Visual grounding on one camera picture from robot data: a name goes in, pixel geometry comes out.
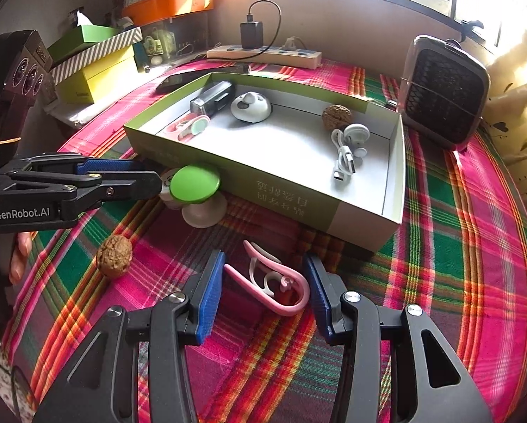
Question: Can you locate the cream heart print curtain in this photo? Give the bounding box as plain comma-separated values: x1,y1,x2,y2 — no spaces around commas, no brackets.
479,31,527,212

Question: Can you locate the black charger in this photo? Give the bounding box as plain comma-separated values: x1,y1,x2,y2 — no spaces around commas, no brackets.
240,20,264,49

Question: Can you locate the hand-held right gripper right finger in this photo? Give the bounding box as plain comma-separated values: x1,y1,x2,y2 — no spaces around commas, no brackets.
302,253,495,423

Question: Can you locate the black window latch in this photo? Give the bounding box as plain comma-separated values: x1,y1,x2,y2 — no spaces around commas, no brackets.
461,18,484,44

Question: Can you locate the plaid cloth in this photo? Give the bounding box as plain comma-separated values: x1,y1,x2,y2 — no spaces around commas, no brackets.
1,57,527,423

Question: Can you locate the white panda face gadget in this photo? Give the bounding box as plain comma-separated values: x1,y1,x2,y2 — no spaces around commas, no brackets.
230,91,273,123

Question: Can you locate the yellow box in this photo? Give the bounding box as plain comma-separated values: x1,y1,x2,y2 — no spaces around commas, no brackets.
56,46,140,105

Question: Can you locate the green patterned container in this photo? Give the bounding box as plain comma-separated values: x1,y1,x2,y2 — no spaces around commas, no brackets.
142,26,176,65

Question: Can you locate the green and white cardboard box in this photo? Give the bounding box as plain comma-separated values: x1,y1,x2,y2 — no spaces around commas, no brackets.
123,70,406,254

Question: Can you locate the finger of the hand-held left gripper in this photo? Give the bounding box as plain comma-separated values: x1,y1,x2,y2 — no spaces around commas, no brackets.
12,170,163,212
0,153,147,178

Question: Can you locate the green lid round container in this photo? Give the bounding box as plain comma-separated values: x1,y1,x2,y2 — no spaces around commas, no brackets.
160,164,222,209

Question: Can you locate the green tissue box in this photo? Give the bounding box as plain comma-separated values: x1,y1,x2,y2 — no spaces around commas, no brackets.
47,9,123,65

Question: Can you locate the striped box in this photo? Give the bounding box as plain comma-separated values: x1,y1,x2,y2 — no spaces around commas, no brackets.
51,26,143,85

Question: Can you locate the pink plastic clip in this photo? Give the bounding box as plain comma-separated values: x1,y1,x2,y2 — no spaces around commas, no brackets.
223,240,309,317

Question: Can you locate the white small round gadget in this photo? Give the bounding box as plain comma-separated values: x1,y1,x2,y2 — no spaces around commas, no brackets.
343,123,371,161

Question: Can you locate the black charger cable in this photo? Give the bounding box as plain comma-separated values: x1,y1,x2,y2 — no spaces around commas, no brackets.
247,0,283,54

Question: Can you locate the silver and black bike light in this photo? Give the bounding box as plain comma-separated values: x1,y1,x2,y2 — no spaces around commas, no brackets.
190,80,235,116

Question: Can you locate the black smartphone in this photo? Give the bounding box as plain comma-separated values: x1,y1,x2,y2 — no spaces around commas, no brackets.
155,64,251,94

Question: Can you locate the white power strip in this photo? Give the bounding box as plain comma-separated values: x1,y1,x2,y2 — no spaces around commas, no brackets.
206,44,323,70

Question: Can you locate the person's left hand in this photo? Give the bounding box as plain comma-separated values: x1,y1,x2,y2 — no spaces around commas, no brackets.
9,232,34,285

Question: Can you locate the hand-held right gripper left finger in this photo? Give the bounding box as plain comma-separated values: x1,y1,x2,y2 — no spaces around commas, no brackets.
32,249,227,423

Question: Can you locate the white usb cable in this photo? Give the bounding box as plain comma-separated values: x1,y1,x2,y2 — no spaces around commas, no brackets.
331,129,362,184

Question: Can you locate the pink small gadget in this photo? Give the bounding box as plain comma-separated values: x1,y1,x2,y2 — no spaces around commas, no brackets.
162,115,211,139

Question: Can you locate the brown walnut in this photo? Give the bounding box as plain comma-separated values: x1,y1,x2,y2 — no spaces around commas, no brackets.
322,104,350,133
96,235,134,279

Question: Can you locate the grey portable heater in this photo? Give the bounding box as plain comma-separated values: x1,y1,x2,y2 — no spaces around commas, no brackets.
398,34,491,151

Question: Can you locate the orange tray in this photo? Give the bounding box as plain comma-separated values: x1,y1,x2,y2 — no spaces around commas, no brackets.
122,0,214,26

